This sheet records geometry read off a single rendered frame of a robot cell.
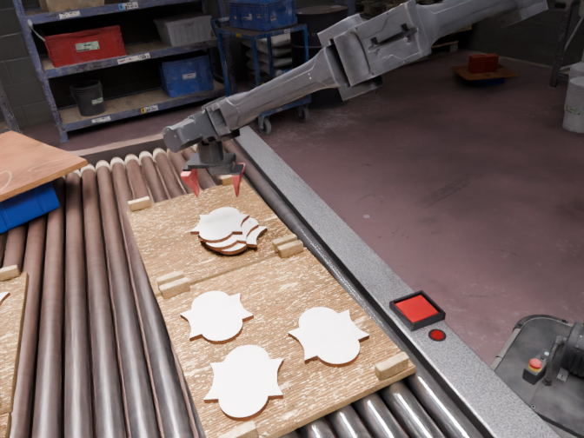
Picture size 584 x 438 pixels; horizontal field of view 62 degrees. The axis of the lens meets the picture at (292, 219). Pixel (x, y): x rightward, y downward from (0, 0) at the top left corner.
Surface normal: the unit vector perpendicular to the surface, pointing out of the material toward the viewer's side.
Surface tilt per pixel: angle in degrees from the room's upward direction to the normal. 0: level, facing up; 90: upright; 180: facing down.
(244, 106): 90
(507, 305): 0
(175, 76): 90
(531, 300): 0
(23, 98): 90
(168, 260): 0
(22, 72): 90
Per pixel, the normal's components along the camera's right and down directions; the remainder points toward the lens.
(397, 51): -0.44, 0.39
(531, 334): -0.08, -0.85
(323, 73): -0.67, 0.43
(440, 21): 0.59, -0.05
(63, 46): 0.48, 0.42
